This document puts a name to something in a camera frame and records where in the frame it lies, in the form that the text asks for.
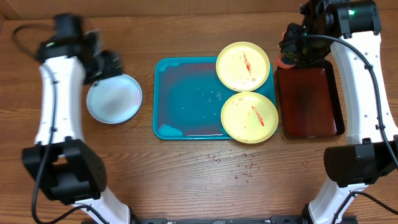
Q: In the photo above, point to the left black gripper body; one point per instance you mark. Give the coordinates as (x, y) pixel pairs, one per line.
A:
(107, 65)

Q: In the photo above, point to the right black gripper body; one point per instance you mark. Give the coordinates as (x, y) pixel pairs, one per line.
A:
(288, 50)

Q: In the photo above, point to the red green sponge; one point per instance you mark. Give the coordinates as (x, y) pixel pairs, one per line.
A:
(285, 62)

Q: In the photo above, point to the light blue plate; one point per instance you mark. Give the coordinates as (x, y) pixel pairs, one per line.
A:
(114, 100)

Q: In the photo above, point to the yellow plate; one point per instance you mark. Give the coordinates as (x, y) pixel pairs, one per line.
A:
(243, 66)
(249, 117)

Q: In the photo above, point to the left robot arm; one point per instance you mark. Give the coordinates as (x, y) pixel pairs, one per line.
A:
(64, 168)

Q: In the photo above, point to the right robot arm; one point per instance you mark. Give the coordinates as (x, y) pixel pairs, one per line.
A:
(351, 32)

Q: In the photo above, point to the black tray with water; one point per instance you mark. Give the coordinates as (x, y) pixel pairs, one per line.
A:
(309, 101)

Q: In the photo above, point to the teal plastic tray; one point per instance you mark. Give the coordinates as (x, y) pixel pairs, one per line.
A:
(188, 98)

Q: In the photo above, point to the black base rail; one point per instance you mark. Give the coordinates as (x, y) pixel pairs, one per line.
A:
(272, 220)

